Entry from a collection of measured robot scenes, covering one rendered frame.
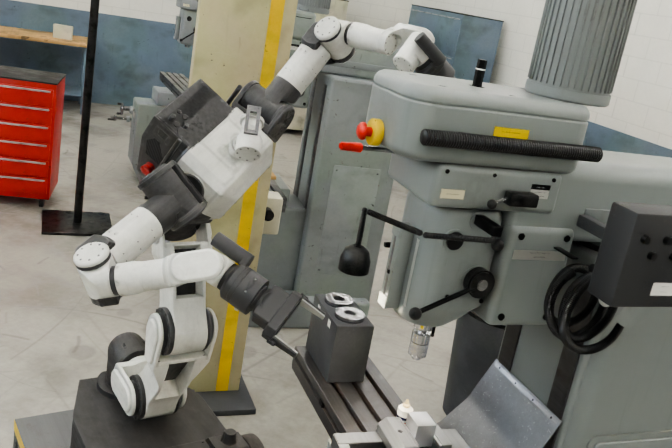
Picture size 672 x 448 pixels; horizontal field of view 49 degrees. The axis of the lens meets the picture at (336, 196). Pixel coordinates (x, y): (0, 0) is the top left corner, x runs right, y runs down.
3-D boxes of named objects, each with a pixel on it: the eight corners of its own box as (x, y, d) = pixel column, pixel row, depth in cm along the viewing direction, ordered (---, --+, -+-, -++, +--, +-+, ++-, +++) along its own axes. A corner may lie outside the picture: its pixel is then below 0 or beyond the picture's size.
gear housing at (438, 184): (429, 208, 160) (439, 164, 157) (384, 176, 182) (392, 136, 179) (555, 216, 172) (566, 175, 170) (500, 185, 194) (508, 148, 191)
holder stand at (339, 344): (326, 383, 219) (337, 322, 214) (305, 346, 239) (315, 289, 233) (363, 382, 223) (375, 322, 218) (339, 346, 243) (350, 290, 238)
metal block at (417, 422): (412, 447, 181) (417, 426, 179) (403, 432, 186) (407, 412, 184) (431, 446, 182) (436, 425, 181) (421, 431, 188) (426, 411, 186)
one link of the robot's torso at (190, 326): (147, 355, 223) (139, 202, 228) (201, 348, 233) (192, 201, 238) (165, 358, 211) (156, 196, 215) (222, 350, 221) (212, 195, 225)
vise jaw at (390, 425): (394, 461, 176) (397, 447, 175) (375, 430, 187) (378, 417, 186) (417, 460, 178) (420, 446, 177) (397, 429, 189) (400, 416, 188)
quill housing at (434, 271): (410, 336, 172) (439, 206, 163) (376, 298, 190) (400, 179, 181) (480, 336, 179) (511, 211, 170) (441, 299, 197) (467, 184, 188)
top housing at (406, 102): (400, 161, 153) (416, 85, 149) (355, 131, 176) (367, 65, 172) (582, 177, 171) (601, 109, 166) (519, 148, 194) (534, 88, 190)
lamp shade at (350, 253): (331, 267, 171) (336, 242, 170) (351, 261, 177) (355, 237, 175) (355, 278, 167) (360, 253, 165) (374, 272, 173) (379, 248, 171)
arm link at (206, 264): (223, 276, 154) (160, 286, 155) (232, 279, 163) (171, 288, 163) (220, 246, 155) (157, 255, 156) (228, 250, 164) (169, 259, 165)
